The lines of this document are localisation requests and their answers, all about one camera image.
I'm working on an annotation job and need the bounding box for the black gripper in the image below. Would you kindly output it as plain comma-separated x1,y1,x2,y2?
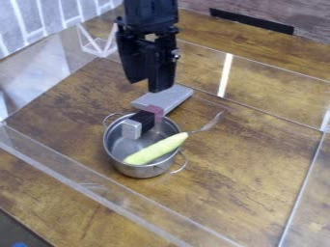
115,16,180,93

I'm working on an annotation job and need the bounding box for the silver metal pot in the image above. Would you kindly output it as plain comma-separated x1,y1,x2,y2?
103,114,189,178

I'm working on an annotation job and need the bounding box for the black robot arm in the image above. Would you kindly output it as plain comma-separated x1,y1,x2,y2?
115,0,181,93

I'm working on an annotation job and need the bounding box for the silver block with dark bands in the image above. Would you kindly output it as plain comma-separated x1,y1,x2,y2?
122,84,194,140

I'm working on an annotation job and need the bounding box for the clear acrylic corner bracket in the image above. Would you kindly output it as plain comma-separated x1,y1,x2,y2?
77,23,118,58

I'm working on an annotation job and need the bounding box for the black strip on wall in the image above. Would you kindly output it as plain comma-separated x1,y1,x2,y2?
209,8,294,35

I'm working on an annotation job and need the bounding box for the clear acrylic enclosure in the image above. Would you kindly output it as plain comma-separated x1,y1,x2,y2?
0,19,330,247

